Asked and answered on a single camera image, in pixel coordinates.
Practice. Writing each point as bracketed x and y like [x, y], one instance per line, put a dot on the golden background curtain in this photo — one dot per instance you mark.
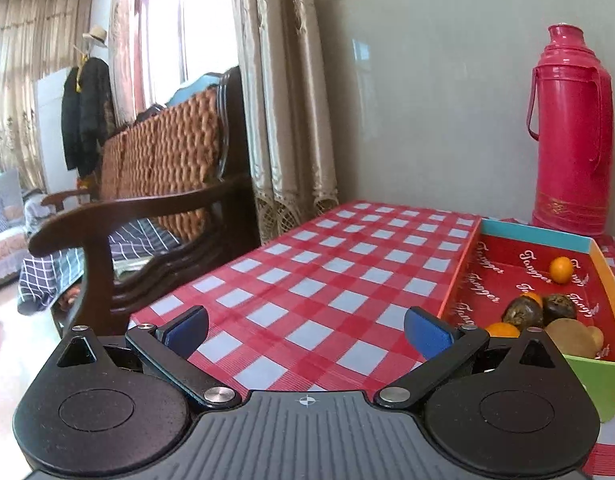
[17, 60]

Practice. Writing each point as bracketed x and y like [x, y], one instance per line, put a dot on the light fabric sofa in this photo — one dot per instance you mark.
[2, 230]

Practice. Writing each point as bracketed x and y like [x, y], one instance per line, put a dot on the red thermos flask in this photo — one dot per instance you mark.
[572, 135]

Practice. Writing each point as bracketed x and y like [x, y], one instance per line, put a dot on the dark wooden sofa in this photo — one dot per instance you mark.
[137, 210]

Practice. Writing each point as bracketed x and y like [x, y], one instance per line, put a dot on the red checkered tablecloth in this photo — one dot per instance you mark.
[337, 280]

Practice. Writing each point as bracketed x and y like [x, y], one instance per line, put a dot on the blue sofa cushion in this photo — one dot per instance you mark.
[197, 87]

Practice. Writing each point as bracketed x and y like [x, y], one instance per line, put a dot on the dark passion fruit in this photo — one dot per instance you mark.
[560, 307]
[522, 315]

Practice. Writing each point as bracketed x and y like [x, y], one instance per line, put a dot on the beige potato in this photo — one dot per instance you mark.
[597, 336]

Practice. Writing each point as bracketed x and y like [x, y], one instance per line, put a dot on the large brown kiwi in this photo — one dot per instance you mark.
[570, 338]

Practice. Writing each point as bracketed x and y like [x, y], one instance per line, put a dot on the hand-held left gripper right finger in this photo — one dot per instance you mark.
[427, 338]

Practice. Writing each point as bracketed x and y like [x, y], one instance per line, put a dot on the sheer pink curtain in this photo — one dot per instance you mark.
[127, 35]

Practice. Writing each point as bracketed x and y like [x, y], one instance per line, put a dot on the white cabinet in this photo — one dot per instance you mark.
[50, 130]

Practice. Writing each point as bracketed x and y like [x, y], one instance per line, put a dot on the red colourful cardboard box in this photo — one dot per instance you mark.
[512, 265]

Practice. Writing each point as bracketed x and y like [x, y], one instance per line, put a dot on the orange tangerine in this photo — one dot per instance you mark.
[502, 330]
[561, 269]
[534, 298]

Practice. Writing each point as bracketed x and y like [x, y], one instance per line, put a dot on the woven brown sofa cushion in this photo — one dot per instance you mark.
[162, 160]

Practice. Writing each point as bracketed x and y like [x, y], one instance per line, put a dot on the black hanging coat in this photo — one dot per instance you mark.
[85, 110]

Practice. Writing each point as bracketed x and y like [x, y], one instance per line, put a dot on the bright window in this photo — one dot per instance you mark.
[202, 20]

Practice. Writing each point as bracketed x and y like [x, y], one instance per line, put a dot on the straw hat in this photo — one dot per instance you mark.
[95, 37]

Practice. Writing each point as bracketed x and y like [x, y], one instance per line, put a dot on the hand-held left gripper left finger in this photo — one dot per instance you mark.
[187, 334]

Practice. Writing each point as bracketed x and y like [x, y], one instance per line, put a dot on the beige embroidered curtain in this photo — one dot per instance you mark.
[282, 85]

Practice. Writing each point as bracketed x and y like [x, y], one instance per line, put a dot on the checked grey blanket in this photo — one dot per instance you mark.
[47, 270]

